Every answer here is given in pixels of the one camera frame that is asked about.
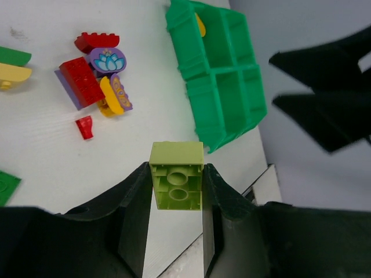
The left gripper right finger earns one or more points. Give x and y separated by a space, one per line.
242 239

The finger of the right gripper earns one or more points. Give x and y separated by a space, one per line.
331 66
333 120

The red rectangular lego brick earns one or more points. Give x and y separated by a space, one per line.
82 81

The green compartment tray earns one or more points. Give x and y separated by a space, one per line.
223 79

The orange yellow curved lego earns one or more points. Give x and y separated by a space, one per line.
201 25

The small red lego right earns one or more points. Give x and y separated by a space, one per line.
85 127

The lime curved lego brick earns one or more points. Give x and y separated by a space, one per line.
177 170

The pale yellow curved lego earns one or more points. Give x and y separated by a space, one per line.
12 76

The green flat lego plate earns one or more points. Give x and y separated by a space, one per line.
9 184

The purple butterfly lego piece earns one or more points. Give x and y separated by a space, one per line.
120 93

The red scalloped lego brick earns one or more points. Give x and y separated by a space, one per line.
86 42

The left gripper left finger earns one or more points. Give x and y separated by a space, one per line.
104 237

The dark green curved lego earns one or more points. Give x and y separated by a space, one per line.
14 57

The yellow curved lego brick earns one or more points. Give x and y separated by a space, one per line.
109 106

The purple lotus lego piece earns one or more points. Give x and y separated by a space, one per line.
107 60

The lavender flat lego plate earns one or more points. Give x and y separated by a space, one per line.
68 89

